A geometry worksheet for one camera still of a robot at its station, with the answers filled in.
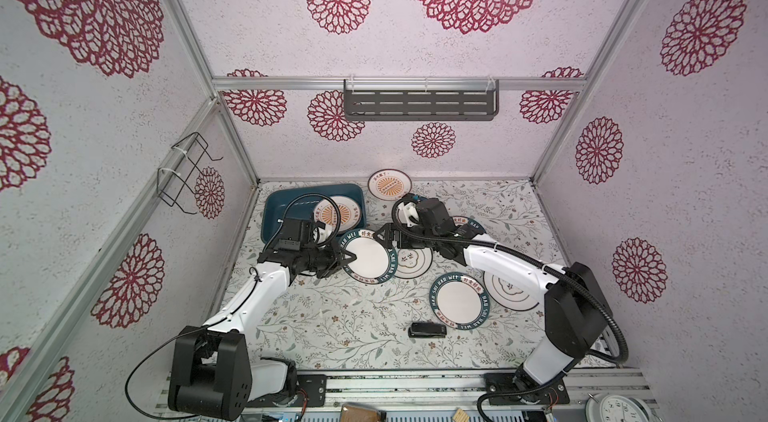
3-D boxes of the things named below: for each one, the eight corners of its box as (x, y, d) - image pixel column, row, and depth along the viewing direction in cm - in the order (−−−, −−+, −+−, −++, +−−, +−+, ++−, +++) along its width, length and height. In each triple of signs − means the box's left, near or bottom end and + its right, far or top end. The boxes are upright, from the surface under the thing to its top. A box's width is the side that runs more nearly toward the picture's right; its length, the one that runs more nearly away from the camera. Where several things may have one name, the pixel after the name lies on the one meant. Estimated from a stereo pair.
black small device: (408, 337, 84) (409, 334, 82) (408, 326, 86) (408, 322, 84) (445, 337, 84) (447, 334, 82) (443, 326, 86) (445, 322, 84)
